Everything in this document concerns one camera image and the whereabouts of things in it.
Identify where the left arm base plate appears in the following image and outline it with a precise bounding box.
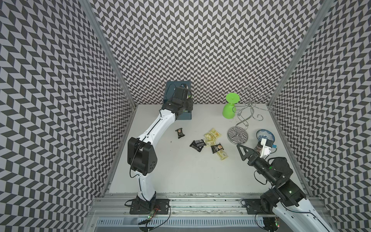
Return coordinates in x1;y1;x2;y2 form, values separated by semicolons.
129;197;170;215

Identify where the black cookie packet barcode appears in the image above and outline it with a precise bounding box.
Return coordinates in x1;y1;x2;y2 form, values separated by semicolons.
190;139;206;152

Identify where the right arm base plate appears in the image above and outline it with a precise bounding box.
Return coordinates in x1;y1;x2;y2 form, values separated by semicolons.
240;199;273;215

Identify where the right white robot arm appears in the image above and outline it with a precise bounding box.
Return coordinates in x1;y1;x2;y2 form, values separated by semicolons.
237;144;334;232

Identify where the yellow cookie packet middle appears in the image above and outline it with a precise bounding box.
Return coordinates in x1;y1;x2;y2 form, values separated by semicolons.
204;133;216;147

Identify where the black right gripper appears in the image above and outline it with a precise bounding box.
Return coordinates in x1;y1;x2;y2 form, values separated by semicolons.
236;144;277;185

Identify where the green plastic goblet cup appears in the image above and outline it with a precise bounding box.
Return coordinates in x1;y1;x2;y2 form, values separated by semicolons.
222;92;240;119

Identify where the lone black cookie packet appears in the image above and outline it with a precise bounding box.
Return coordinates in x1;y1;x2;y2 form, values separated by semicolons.
175;128;185;139

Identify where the blue floral ceramic bowl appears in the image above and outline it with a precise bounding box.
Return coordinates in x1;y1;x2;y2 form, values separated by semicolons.
256;129;275;142

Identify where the yellow cookie packet top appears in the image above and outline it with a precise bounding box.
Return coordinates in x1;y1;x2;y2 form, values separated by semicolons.
208;128;221;140

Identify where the dark teal drawer box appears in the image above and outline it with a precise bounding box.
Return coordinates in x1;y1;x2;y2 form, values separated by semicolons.
163;81;192;120

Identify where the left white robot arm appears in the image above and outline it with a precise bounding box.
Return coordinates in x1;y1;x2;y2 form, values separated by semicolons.
128;85;193;209

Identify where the chrome wire hook stand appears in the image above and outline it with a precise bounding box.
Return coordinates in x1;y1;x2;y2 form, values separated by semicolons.
227;88;273;145

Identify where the pale yellow cookie packet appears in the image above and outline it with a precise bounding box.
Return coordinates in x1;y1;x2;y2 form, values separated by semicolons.
217;150;229;160

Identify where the black cookie packet centre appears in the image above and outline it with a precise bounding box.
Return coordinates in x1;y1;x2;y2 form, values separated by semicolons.
211;143;224;154

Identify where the aluminium front rail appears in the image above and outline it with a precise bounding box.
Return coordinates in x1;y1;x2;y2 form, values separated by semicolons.
86;192;328;232

